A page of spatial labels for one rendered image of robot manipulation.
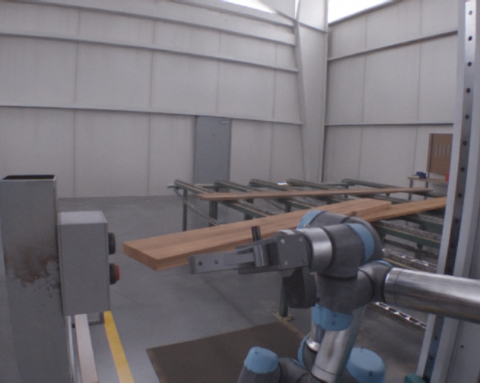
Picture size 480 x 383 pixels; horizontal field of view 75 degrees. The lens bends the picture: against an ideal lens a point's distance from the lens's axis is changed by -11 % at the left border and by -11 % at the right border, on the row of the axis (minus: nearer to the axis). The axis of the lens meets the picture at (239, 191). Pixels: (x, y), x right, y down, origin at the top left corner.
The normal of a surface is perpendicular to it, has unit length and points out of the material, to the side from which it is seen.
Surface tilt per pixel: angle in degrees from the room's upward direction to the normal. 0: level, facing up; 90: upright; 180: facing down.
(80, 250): 90
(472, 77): 90
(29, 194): 90
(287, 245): 68
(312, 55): 90
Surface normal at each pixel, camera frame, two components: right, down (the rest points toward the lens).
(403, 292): -0.79, -0.04
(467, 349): -0.96, 0.00
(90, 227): 0.47, 0.14
